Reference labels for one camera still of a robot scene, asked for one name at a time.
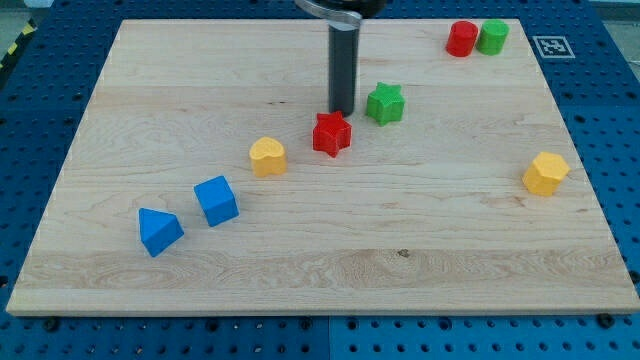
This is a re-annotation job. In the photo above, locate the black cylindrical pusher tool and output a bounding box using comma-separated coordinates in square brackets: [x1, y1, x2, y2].
[328, 22, 359, 116]

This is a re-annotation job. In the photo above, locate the grey robot end mount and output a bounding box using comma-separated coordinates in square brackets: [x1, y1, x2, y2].
[294, 0, 387, 28]

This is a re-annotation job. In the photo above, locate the green star block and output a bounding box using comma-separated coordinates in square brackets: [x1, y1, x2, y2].
[365, 82, 405, 126]

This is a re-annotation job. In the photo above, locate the red star block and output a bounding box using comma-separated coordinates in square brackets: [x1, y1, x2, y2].
[312, 110, 352, 158]

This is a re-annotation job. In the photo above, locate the red cylinder block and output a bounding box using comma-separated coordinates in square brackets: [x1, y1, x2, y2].
[445, 20, 479, 57]

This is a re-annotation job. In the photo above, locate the yellow heart block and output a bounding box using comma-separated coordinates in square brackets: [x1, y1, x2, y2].
[249, 137, 287, 177]

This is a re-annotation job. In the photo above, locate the green cylinder block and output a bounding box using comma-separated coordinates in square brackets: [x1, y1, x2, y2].
[475, 19, 510, 56]

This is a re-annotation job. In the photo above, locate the wooden board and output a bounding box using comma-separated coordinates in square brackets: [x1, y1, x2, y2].
[7, 19, 639, 317]

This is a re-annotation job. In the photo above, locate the blue cube block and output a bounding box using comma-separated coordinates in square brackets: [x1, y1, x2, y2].
[194, 176, 239, 227]

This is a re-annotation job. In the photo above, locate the white fiducial marker tag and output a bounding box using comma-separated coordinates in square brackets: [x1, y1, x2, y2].
[533, 35, 575, 59]

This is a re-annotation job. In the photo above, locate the yellow hexagon block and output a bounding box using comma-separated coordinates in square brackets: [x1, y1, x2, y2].
[522, 152, 571, 196]

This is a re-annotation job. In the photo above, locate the blue triangle block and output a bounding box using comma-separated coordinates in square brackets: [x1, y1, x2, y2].
[138, 208, 184, 257]

